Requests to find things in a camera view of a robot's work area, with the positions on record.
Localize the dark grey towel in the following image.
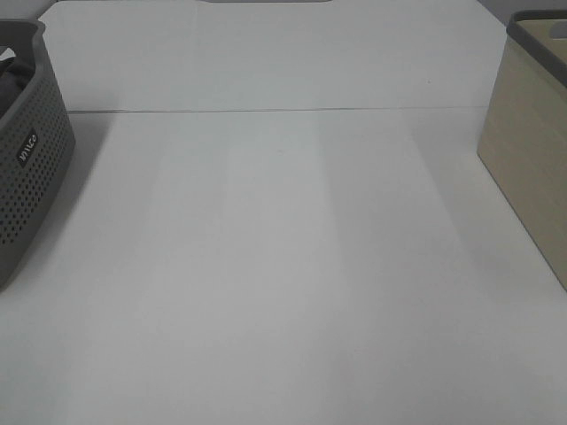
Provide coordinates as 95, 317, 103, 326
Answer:
1, 55, 36, 118

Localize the beige plastic bin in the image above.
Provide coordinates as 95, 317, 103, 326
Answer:
477, 9, 566, 284

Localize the grey perforated plastic basket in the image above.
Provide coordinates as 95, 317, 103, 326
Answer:
1, 19, 75, 287

